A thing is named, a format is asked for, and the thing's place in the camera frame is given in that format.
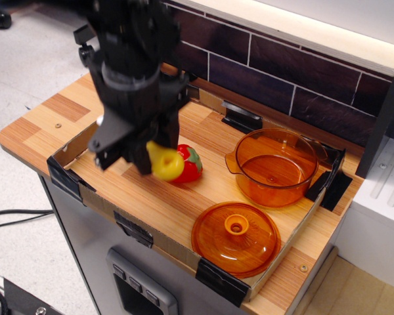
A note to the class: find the orange transparent pot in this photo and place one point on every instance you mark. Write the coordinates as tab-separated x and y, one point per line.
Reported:
274	167

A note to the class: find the cardboard fence with black tape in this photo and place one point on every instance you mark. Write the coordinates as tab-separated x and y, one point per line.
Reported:
117	216

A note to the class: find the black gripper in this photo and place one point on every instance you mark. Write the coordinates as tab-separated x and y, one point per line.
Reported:
143	103

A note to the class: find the orange transparent pot lid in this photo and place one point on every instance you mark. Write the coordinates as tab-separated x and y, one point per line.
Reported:
237	237

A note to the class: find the red plastic strawberry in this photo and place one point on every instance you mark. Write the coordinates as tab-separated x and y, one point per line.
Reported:
192	164

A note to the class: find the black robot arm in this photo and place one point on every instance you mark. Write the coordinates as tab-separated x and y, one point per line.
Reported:
135	37

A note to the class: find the white knife yellow handle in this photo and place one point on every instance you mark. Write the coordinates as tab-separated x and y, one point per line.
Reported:
165	162

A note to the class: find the black caster far left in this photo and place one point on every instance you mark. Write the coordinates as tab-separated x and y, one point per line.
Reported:
5	20

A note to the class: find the grey oven control panel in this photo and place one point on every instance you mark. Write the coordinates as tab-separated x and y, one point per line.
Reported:
139	293

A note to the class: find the dark post right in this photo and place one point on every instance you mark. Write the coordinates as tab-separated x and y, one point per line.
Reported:
380	134

